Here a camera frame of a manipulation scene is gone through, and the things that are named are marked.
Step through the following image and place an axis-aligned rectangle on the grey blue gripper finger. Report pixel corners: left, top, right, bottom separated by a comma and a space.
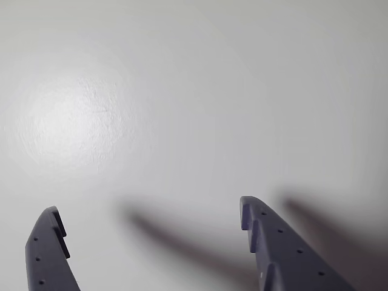
24, 206, 81, 291
239, 195, 358, 291

